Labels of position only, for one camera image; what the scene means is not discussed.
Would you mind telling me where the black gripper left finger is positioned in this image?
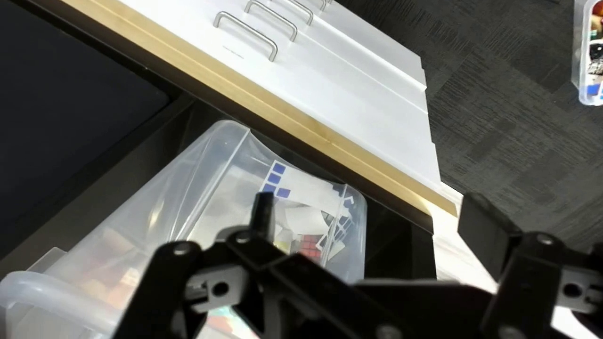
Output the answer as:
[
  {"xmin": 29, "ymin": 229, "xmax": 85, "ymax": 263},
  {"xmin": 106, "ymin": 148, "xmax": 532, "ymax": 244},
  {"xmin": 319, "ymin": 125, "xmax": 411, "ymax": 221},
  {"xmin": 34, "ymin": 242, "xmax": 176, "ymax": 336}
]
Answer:
[{"xmin": 114, "ymin": 189, "xmax": 298, "ymax": 339}]

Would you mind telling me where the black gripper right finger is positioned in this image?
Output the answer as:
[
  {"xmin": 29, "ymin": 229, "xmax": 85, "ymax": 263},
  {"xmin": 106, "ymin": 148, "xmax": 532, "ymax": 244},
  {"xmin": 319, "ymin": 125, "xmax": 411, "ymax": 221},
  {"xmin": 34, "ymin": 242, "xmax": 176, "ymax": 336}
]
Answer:
[{"xmin": 456, "ymin": 189, "xmax": 570, "ymax": 339}]

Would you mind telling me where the clear storage box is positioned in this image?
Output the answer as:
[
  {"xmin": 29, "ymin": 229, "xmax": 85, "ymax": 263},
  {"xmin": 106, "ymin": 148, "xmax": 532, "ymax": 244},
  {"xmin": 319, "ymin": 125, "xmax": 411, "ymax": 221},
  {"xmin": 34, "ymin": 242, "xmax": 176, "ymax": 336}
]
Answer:
[{"xmin": 0, "ymin": 118, "xmax": 370, "ymax": 339}]

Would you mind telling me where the white stickered puzzle cube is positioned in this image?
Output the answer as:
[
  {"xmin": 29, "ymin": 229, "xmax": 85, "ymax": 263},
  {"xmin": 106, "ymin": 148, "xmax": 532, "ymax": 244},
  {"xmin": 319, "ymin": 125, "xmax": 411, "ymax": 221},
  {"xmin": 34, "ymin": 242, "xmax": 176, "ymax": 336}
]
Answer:
[{"xmin": 260, "ymin": 157, "xmax": 294, "ymax": 201}]

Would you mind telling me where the white wooden-edged table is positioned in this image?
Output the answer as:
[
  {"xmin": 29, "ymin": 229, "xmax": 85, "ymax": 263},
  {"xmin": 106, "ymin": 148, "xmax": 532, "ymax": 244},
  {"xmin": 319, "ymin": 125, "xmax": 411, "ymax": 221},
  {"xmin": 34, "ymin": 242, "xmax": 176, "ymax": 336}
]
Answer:
[{"xmin": 61, "ymin": 0, "xmax": 460, "ymax": 218}]

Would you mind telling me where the white base cabinet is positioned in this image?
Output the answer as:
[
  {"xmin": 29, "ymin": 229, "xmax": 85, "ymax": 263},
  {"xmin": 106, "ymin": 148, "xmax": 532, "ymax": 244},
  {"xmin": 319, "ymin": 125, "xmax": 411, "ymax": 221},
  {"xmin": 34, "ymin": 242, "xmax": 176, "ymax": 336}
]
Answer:
[{"xmin": 119, "ymin": 0, "xmax": 581, "ymax": 339}]

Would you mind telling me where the silver drawer bar handle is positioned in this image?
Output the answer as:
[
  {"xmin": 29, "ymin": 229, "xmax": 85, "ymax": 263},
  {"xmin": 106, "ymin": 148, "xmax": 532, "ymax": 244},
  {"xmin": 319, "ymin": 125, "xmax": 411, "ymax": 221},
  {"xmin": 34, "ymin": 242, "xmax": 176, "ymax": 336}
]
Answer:
[
  {"xmin": 287, "ymin": 0, "xmax": 317, "ymax": 26},
  {"xmin": 211, "ymin": 9, "xmax": 281, "ymax": 63},
  {"xmin": 244, "ymin": 0, "xmax": 300, "ymax": 43}
]

